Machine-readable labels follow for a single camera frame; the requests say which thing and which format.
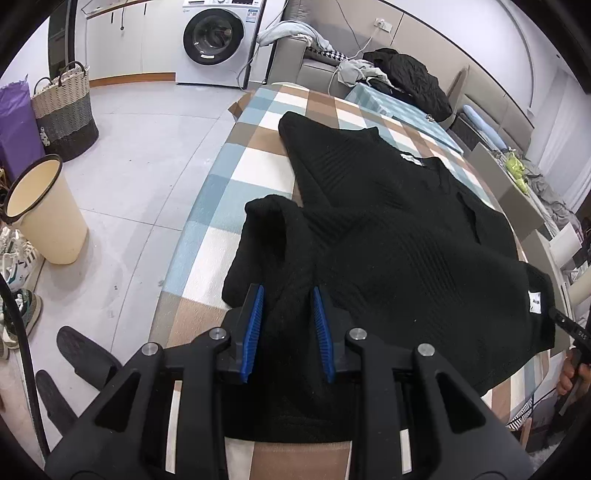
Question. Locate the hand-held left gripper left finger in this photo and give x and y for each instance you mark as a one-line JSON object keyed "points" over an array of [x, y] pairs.
{"points": [[254, 332]]}

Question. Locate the grey sofa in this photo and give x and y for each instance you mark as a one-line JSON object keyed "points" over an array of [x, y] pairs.
{"points": [[288, 64]]}

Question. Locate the white curtain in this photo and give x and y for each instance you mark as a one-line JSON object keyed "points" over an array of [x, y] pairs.
{"points": [[563, 152]]}

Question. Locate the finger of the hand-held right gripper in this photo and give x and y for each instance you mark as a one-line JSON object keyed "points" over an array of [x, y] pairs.
{"points": [[556, 316]]}

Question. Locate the white washing machine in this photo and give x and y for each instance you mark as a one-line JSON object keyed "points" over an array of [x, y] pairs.
{"points": [[217, 37]]}

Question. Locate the brown cardboard flap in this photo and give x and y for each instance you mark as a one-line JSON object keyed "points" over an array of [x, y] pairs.
{"points": [[240, 106]]}

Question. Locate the white green sneaker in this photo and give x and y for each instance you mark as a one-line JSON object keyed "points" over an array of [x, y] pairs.
{"points": [[18, 263]]}

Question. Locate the grey bed blanket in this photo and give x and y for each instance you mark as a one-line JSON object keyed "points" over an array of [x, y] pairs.
{"points": [[549, 194]]}

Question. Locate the grey bed headboard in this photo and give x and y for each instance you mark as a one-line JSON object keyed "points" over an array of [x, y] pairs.
{"points": [[489, 101]]}

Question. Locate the white crumpled cloth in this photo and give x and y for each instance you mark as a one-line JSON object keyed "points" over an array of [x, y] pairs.
{"points": [[360, 71]]}

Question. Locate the purple bag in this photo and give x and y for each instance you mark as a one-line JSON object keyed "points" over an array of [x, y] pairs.
{"points": [[16, 124]]}

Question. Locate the teal checkered cloth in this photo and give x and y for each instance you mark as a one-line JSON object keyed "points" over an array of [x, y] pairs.
{"points": [[392, 108]]}

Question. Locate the houndstooth pillow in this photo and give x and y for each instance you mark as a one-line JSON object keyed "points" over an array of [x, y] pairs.
{"points": [[328, 54]]}

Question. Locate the light grey garment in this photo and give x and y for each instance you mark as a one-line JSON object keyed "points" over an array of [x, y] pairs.
{"points": [[291, 34]]}

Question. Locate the black slipper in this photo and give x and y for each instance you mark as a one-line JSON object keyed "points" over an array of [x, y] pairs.
{"points": [[87, 353]]}

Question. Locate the black knit sweater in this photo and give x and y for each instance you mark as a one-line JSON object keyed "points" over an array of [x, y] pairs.
{"points": [[392, 240]]}

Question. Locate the blue pillow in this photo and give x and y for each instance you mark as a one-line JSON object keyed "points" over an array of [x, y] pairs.
{"points": [[485, 124]]}

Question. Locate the cream waste bin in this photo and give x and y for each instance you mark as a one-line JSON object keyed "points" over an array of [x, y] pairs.
{"points": [[51, 221]]}

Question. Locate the black white striped cloth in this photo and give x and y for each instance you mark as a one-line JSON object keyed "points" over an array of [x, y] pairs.
{"points": [[521, 415]]}

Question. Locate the checkered blanket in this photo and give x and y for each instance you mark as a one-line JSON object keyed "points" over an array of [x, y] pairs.
{"points": [[258, 152]]}

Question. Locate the grey sneaker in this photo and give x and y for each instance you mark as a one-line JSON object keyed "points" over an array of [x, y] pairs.
{"points": [[21, 314]]}

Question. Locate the white paper roll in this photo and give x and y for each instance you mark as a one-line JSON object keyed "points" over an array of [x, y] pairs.
{"points": [[565, 247]]}

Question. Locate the black jacket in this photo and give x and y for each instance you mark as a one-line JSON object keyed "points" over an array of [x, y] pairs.
{"points": [[411, 78]]}

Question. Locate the person's right hand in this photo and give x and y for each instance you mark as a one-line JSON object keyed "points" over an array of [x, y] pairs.
{"points": [[565, 381]]}

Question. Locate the woven laundry basket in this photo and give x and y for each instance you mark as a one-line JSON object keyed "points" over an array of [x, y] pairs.
{"points": [[64, 120]]}

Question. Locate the wall socket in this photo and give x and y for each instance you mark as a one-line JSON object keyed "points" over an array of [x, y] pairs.
{"points": [[383, 25]]}

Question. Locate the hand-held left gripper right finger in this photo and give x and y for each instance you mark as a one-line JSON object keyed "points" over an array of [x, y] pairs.
{"points": [[322, 332]]}

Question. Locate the green toy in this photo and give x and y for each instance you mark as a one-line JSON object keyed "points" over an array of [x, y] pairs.
{"points": [[517, 168]]}

